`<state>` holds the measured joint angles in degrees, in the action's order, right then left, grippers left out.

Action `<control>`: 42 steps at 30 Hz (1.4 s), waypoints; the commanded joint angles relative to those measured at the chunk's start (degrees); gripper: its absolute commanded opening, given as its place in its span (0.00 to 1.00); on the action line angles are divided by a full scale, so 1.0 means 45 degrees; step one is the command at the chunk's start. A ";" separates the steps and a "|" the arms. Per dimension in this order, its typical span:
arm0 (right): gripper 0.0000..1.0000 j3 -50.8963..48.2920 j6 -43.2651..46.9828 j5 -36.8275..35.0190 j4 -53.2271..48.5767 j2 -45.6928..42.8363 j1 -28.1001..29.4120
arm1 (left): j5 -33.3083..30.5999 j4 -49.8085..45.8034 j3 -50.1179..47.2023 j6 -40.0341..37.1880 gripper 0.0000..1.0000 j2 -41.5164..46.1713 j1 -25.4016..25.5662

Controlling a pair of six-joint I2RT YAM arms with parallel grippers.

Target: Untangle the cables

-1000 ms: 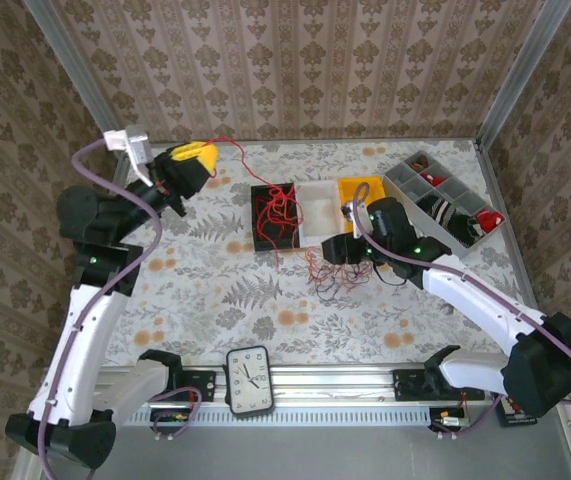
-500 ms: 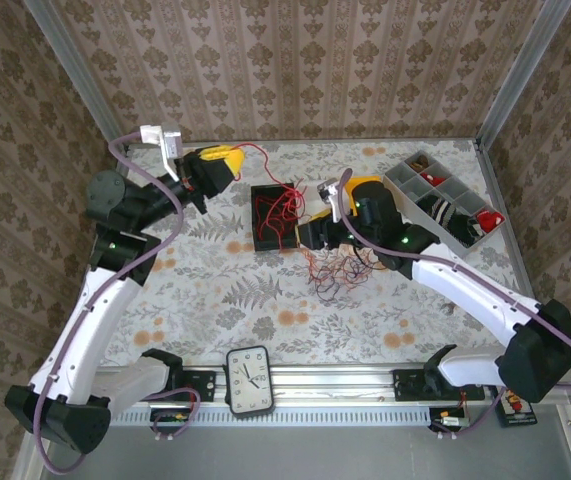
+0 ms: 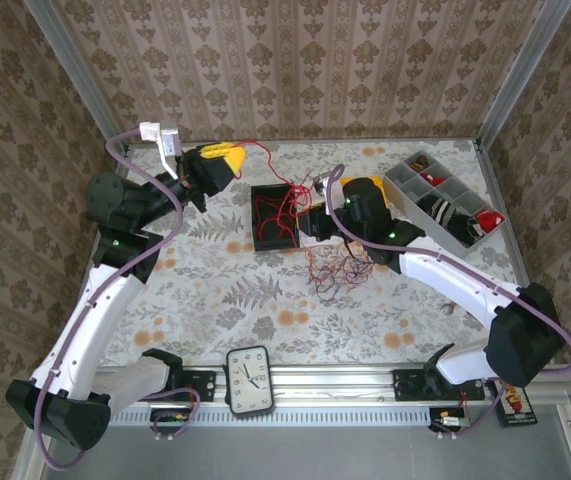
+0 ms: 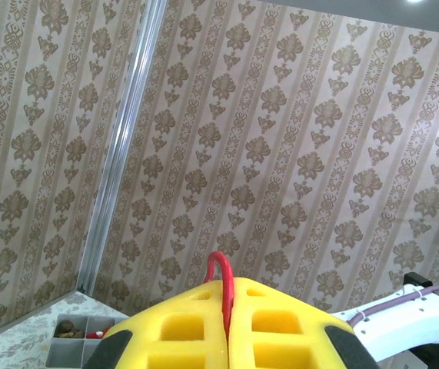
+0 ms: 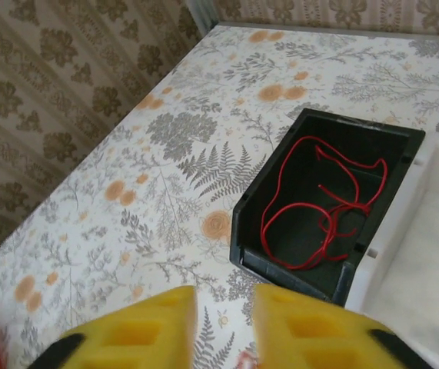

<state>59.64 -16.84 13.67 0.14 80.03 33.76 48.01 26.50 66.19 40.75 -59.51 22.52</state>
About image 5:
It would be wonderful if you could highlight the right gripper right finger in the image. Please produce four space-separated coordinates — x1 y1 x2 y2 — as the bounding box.
252 283 439 369

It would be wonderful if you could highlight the white plastic bin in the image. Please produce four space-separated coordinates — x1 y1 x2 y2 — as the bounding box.
344 138 439 369

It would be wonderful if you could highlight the floral table cover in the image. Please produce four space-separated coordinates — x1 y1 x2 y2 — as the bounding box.
0 22 439 369

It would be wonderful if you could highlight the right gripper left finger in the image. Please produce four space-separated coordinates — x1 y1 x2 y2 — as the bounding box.
45 284 199 369

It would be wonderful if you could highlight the black plastic bin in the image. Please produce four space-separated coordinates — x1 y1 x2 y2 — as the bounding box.
228 107 427 308

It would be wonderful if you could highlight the aluminium frame post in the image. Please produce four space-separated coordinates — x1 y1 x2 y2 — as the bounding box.
188 0 220 35

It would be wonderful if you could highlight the red thin cable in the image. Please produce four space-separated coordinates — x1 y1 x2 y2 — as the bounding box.
260 134 389 271

